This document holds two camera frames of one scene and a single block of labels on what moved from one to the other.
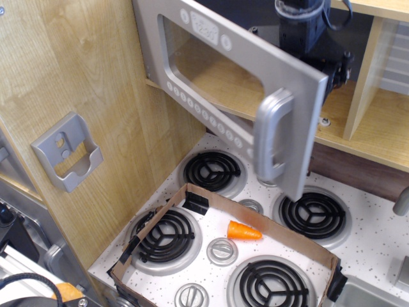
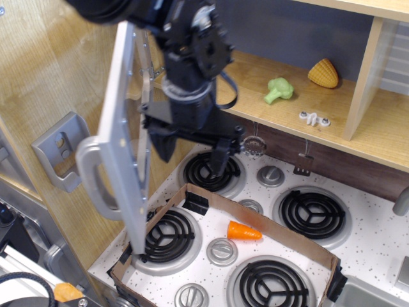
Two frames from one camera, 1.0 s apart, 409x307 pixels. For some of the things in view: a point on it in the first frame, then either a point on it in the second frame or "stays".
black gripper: [304, 32] -> [190, 110]
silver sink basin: [358, 292] stays
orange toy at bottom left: [67, 291] stays
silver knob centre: [222, 251] stays
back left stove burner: [215, 171] stays
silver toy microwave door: [283, 137] -> [124, 133]
